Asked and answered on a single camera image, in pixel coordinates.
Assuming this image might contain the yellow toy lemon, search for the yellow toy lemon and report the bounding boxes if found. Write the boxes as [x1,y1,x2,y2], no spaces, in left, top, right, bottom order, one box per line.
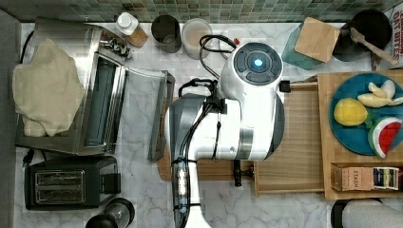
[334,98,368,126]

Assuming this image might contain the white paper towel roll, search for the white paper towel roll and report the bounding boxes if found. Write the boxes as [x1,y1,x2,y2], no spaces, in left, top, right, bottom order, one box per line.
[331,199,403,228]

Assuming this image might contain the wooden spoon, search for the wooden spoon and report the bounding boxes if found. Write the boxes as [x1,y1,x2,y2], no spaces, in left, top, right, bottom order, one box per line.
[350,28,399,66]

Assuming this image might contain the black two-slot toaster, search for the black two-slot toaster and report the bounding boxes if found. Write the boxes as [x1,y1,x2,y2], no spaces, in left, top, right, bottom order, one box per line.
[24,156,121,211]

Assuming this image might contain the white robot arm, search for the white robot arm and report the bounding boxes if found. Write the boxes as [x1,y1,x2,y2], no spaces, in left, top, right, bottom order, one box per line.
[164,42,285,228]

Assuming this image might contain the wooden tea bag box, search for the wooden tea bag box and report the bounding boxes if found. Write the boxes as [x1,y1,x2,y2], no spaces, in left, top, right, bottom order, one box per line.
[331,165,402,192]

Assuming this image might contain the toy watermelon slice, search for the toy watermelon slice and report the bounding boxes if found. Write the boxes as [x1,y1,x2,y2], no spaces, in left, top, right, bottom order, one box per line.
[368,117,402,159]

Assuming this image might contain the teal canister bamboo lid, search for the teal canister bamboo lid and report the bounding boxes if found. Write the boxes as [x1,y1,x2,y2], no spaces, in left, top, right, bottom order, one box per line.
[281,17,340,70]

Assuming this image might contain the oat bites cereal box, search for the oat bites cereal box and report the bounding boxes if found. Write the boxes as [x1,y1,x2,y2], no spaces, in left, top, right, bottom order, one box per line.
[376,3,403,70]

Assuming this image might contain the toy banana pieces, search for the toy banana pieces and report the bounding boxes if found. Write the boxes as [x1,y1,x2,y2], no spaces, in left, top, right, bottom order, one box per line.
[357,80,403,107]

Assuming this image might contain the dark grey tumbler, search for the dark grey tumbler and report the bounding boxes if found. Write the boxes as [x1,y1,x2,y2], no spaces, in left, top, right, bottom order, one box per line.
[151,15,182,53]

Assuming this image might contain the white cap spice bottle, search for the white cap spice bottle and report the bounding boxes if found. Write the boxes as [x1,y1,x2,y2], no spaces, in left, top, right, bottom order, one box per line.
[115,12,148,48]

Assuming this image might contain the beige folded towel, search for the beige folded towel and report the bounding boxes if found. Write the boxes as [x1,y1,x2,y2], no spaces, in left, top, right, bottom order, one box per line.
[12,39,84,137]

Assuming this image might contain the black utensil holder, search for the black utensil holder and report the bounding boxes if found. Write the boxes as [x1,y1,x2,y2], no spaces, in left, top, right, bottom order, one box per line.
[333,9,393,62]

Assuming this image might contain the bamboo cutting board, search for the bamboo cutting board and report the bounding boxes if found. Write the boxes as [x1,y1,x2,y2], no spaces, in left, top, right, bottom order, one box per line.
[157,94,241,181]

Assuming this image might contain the wooden drawer cabinet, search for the wooden drawer cabinet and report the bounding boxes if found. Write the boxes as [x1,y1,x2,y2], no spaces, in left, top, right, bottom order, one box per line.
[311,69,403,200]

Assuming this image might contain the stainless steel toaster oven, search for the stainless steel toaster oven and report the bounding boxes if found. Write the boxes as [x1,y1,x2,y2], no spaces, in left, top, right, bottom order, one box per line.
[15,17,175,161]

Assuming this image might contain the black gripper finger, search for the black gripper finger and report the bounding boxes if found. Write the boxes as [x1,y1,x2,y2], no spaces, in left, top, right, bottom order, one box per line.
[233,160,254,187]

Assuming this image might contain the wooden drawer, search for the wooden drawer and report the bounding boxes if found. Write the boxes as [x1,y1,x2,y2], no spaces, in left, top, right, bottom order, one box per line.
[254,82,324,197]

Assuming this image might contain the clear cereal jar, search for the clear cereal jar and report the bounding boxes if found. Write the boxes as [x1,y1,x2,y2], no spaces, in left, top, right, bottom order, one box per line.
[182,18,212,60]

